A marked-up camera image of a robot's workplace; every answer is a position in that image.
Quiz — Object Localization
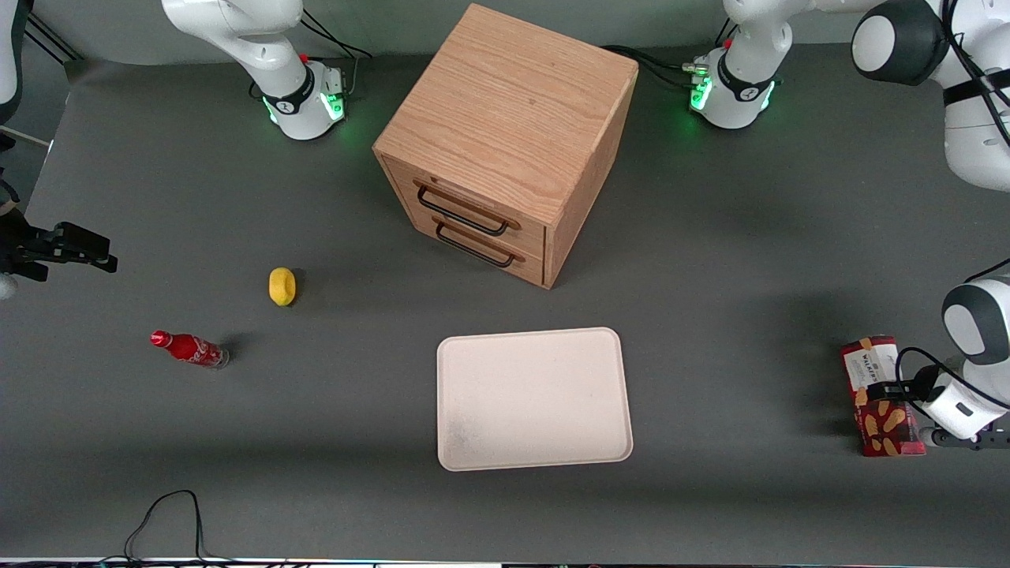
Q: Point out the red cola bottle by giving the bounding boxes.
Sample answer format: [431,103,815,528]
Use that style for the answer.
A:
[150,330,230,370]

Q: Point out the black cables at arm base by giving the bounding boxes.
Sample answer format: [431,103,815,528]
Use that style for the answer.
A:
[604,20,739,92]
[300,8,373,99]

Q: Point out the dark grey table mat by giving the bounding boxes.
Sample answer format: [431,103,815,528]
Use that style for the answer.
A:
[0,32,1010,562]

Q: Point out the thin black looped cable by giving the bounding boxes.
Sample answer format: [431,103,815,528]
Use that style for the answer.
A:
[101,489,238,566]

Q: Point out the red cookie box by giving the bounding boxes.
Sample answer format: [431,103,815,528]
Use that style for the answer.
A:
[839,336,926,458]

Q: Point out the cream plastic tray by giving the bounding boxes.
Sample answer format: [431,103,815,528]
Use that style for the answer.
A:
[436,327,634,473]

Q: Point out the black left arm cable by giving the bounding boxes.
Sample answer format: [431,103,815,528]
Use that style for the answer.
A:
[896,0,1010,413]

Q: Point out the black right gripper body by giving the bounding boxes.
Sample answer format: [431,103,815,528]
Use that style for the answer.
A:
[0,209,56,282]

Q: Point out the yellow lemon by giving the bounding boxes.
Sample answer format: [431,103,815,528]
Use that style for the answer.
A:
[268,267,297,307]

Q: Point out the oak wooden drawer cabinet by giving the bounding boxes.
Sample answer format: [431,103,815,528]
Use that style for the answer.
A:
[372,3,640,290]

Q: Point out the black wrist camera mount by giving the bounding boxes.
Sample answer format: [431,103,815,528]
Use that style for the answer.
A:
[918,423,1010,452]

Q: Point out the black metal drawer handle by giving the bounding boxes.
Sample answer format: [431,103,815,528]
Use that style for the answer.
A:
[435,221,517,269]
[416,183,511,237]

